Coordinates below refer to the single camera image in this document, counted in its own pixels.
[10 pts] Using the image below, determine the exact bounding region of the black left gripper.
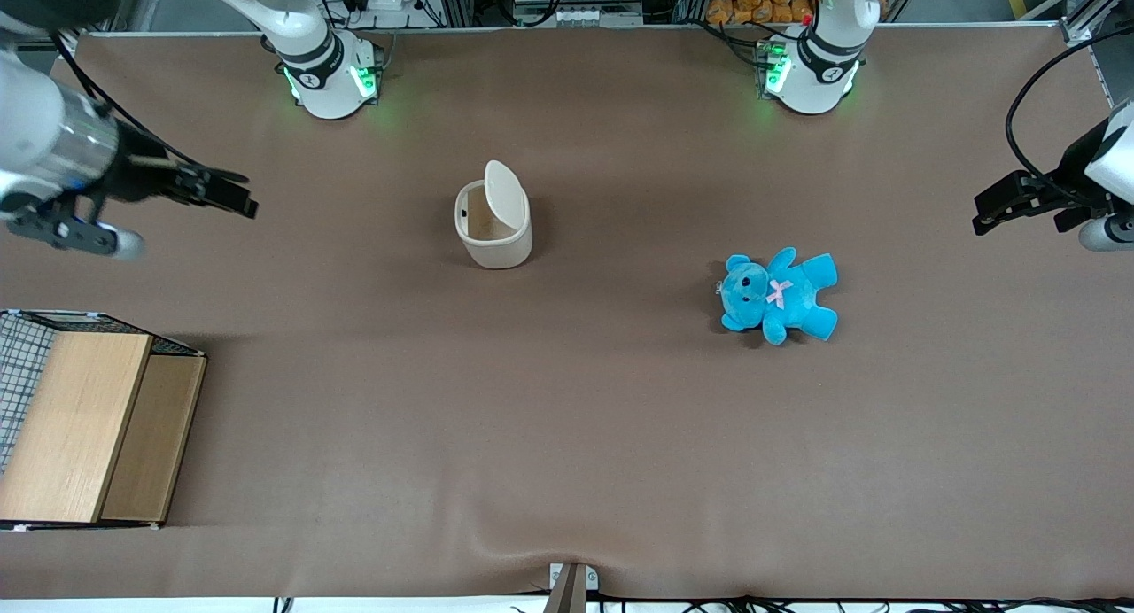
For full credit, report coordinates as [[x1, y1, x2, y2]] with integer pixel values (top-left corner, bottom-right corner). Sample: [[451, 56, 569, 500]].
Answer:
[[973, 117, 1115, 236]]

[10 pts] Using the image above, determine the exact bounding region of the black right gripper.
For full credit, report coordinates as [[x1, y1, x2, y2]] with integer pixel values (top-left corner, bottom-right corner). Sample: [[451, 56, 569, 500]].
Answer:
[[103, 124, 260, 220]]

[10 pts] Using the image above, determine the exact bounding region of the white lidded trash can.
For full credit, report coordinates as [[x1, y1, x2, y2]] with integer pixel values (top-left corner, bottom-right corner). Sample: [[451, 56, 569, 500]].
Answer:
[[454, 159, 534, 270]]

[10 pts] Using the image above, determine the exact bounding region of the blue teddy bear plush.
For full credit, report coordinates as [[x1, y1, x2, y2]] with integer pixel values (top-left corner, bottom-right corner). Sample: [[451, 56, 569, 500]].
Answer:
[[716, 247, 839, 346]]

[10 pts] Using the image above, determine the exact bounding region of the orange plush toy pile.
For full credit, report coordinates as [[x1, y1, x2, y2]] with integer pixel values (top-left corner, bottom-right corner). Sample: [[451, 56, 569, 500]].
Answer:
[[706, 0, 814, 27]]

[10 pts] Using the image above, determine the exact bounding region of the brown table mat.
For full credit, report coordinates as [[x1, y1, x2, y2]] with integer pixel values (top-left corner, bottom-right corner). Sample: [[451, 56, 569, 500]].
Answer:
[[0, 26, 1134, 601]]

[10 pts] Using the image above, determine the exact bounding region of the black camera cable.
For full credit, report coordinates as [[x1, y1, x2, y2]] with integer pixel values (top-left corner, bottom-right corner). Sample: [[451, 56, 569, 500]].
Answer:
[[51, 32, 251, 185], [1005, 24, 1134, 196]]

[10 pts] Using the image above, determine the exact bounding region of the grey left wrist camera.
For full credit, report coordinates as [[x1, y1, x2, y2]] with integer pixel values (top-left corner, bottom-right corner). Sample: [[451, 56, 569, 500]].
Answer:
[[1078, 213, 1134, 252]]

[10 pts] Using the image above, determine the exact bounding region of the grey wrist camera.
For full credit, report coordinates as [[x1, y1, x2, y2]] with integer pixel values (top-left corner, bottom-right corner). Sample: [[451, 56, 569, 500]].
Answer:
[[4, 198, 145, 262], [1078, 213, 1134, 252]]

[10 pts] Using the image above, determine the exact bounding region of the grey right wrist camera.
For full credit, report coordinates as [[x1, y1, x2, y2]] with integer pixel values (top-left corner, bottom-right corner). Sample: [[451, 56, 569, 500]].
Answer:
[[4, 198, 145, 262]]

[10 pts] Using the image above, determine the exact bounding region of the wooden shelf with wire mesh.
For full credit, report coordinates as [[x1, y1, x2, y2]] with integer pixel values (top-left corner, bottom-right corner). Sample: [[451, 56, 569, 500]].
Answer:
[[0, 309, 208, 532]]

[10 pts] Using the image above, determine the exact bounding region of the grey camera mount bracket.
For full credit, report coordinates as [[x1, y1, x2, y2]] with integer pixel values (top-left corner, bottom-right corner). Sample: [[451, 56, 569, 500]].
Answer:
[[548, 562, 600, 613]]

